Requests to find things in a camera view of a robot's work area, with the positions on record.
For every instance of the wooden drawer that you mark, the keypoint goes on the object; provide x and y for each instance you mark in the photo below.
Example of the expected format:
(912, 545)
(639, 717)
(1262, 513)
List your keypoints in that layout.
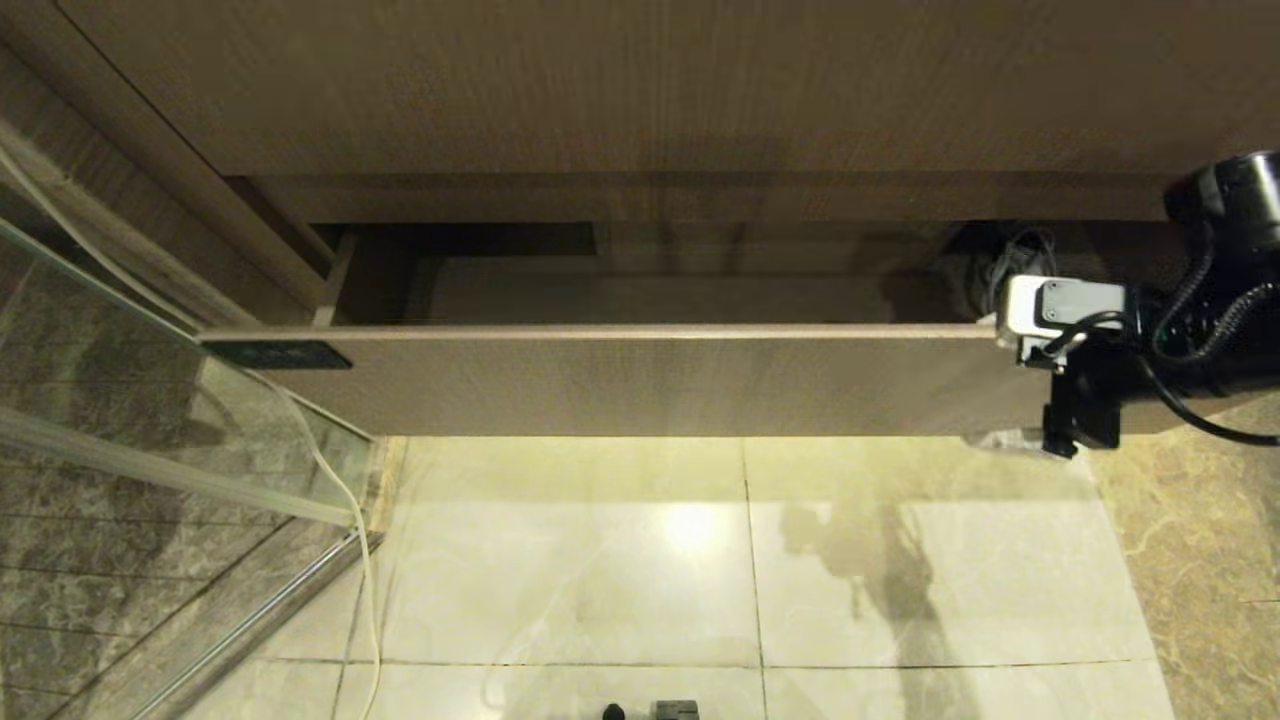
(650, 385)

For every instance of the wooden vanity cabinet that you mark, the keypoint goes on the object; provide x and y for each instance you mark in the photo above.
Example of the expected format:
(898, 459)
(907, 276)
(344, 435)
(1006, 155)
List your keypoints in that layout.
(640, 90)

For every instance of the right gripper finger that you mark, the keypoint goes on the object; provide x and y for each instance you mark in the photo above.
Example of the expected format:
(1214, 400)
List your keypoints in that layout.
(1010, 438)

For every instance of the grey bundle inside drawer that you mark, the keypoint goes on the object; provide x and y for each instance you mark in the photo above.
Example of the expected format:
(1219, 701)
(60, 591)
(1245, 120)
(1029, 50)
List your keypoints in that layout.
(985, 275)

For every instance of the dark rectangular drawer plate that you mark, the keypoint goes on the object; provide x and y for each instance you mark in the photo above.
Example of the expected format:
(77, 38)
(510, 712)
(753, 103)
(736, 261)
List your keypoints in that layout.
(280, 355)

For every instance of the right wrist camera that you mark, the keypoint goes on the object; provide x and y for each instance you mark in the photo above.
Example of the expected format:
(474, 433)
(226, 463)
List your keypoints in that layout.
(1070, 300)

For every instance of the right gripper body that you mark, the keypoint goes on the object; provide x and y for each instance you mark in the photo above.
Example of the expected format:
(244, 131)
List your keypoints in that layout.
(1090, 400)

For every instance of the metal shower floor rail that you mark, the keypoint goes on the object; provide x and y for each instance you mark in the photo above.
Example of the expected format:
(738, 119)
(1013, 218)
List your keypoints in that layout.
(270, 610)

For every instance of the glass shower door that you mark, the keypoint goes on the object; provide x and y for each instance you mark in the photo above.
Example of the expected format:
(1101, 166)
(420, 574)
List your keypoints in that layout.
(110, 400)

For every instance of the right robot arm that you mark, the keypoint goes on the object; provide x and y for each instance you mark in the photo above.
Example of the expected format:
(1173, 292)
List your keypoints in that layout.
(1240, 190)

